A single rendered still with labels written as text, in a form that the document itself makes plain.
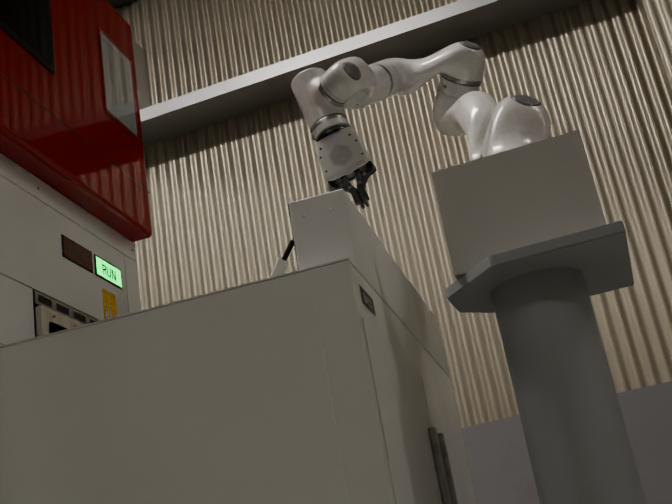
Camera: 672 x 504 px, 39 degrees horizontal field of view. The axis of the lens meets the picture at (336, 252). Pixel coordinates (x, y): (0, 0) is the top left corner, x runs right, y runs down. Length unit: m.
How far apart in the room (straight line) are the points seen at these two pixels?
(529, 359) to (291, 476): 0.45
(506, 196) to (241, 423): 0.59
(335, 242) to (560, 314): 0.38
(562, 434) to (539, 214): 0.36
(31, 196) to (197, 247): 2.33
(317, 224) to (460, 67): 0.91
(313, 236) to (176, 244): 2.76
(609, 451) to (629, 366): 2.05
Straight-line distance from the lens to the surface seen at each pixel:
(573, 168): 1.62
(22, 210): 1.87
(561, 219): 1.59
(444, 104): 2.34
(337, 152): 1.97
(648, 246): 3.69
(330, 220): 1.50
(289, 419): 1.38
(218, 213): 4.19
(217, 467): 1.41
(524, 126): 1.94
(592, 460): 1.53
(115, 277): 2.14
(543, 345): 1.56
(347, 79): 1.99
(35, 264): 1.85
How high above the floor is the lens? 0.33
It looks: 21 degrees up
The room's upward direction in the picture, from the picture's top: 10 degrees counter-clockwise
